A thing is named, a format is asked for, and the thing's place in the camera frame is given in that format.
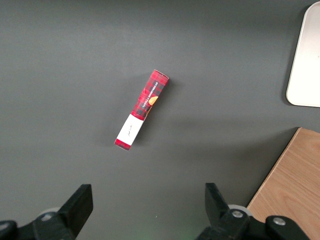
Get red plaid shortbread box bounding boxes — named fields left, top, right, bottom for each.
left=113, top=69, right=171, bottom=152

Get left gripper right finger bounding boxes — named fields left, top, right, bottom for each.
left=194, top=182, right=314, bottom=240

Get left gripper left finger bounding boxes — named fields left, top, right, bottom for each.
left=0, top=184, right=94, bottom=240

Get light wooden board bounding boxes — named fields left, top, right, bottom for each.
left=246, top=126, right=320, bottom=240

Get white plastic tray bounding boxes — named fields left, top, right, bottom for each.
left=285, top=1, right=320, bottom=108

